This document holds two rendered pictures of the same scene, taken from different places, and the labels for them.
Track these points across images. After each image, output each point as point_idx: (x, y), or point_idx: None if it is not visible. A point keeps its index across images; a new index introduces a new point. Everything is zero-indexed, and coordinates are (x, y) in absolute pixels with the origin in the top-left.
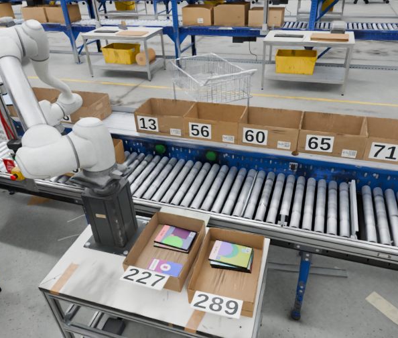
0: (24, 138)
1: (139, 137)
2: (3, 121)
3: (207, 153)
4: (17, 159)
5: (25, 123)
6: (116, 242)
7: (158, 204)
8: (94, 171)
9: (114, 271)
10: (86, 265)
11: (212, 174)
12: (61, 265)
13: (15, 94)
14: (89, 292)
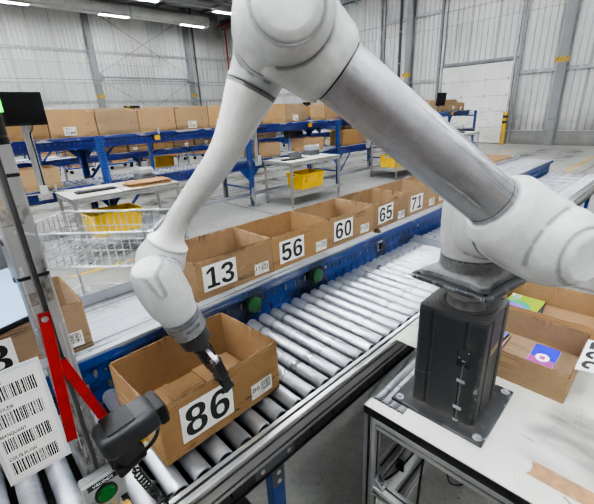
0: (546, 199)
1: (219, 302)
2: (63, 374)
3: (314, 274)
4: None
5: (504, 177)
6: (491, 389)
7: (386, 343)
8: None
9: (548, 414)
10: (534, 449)
11: (343, 291)
12: (536, 492)
13: (448, 123)
14: None
